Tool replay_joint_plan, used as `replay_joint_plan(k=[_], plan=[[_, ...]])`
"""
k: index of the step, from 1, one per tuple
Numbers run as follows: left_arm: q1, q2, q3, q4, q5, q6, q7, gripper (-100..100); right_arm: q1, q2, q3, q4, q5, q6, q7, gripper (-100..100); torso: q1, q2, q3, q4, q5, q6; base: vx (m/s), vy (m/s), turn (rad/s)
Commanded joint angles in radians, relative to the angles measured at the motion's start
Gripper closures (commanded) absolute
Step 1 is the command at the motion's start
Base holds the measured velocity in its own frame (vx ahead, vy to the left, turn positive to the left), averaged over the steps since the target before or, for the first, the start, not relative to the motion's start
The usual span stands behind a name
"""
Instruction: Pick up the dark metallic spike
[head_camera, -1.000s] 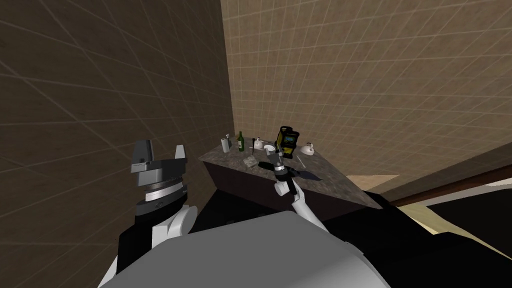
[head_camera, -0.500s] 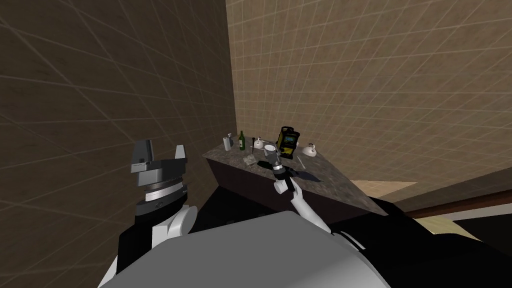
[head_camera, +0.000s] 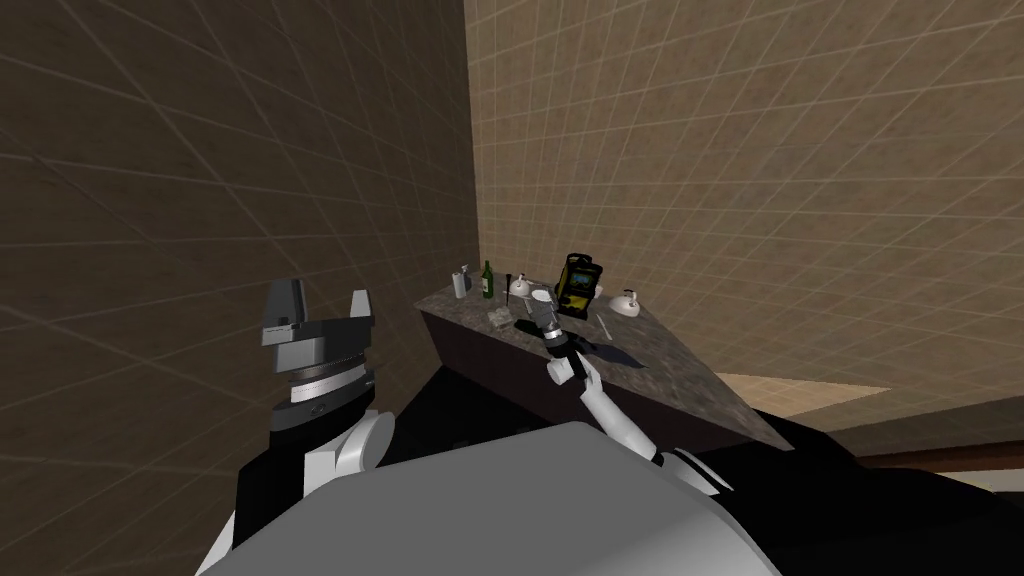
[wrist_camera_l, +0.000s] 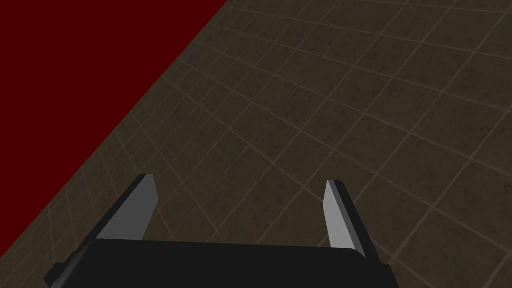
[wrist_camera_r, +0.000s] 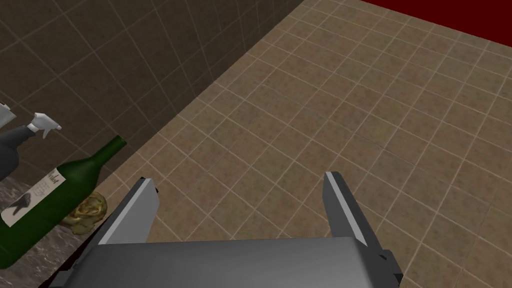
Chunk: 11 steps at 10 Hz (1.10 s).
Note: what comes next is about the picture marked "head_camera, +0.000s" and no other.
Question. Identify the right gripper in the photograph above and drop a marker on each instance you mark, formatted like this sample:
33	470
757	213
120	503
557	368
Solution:
554	334

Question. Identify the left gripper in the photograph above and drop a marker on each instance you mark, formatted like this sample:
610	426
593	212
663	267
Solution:
320	348

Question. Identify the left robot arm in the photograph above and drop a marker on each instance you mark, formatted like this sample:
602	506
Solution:
352	448

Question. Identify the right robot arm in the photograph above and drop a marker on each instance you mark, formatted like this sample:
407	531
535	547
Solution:
612	416

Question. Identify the grey table knife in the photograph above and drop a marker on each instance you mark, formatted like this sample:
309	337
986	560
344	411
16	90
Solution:
604	326

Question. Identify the yellow and black coffee machine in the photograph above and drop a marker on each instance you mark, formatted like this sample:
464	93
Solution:
578	284

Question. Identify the white teapot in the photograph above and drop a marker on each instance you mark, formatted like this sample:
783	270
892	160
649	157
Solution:
521	286
625	305

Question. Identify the black brush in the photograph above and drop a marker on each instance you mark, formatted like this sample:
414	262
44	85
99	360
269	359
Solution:
508	290

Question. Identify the dark counter cabinet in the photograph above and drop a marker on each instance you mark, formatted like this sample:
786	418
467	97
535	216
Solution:
480	362

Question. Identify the green glass bottle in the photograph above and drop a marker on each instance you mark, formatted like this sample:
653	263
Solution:
487	282

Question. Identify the white spray bottle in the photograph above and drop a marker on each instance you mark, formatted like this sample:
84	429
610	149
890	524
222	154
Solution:
460	284

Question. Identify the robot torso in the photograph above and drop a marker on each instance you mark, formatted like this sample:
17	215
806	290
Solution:
496	512

